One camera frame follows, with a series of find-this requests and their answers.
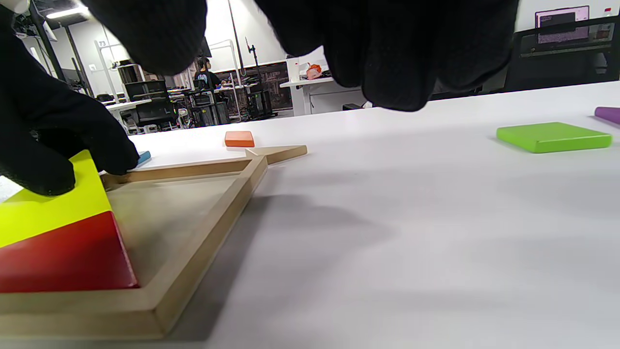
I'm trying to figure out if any red triangle tangram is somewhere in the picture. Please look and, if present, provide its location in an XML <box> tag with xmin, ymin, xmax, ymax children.
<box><xmin>0</xmin><ymin>211</ymin><xmax>141</xmax><ymax>294</ymax></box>

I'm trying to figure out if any purple triangle tangram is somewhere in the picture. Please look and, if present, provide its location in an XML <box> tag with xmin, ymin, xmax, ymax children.
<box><xmin>594</xmin><ymin>107</ymin><xmax>620</xmax><ymax>126</ymax></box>

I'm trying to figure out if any computer monitor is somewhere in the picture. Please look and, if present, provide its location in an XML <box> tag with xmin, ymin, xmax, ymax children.
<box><xmin>535</xmin><ymin>6</ymin><xmax>590</xmax><ymax>44</ymax></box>

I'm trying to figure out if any ceiling light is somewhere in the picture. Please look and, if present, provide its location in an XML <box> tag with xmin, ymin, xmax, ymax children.
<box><xmin>46</xmin><ymin>5</ymin><xmax>90</xmax><ymax>20</ymax></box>

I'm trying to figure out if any green square tangram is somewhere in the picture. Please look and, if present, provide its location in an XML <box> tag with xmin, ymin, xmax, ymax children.
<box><xmin>496</xmin><ymin>122</ymin><xmax>613</xmax><ymax>154</ymax></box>

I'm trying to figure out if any white desk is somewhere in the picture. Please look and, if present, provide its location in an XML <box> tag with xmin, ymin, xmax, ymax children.
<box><xmin>280</xmin><ymin>58</ymin><xmax>365</xmax><ymax>117</ymax></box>

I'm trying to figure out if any orange parallelogram tangram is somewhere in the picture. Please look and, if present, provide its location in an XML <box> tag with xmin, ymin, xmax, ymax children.
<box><xmin>224</xmin><ymin>131</ymin><xmax>255</xmax><ymax>148</ymax></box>

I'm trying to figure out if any person's right hand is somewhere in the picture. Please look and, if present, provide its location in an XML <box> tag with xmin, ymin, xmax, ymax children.
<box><xmin>0</xmin><ymin>0</ymin><xmax>521</xmax><ymax>197</ymax></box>

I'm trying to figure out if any wooden square tray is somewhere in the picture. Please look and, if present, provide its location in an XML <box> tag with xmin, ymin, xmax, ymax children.
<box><xmin>0</xmin><ymin>154</ymin><xmax>269</xmax><ymax>340</ymax></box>

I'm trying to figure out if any yellow triangle tangram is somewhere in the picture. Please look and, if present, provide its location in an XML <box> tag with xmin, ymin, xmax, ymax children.
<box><xmin>0</xmin><ymin>149</ymin><xmax>113</xmax><ymax>249</ymax></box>

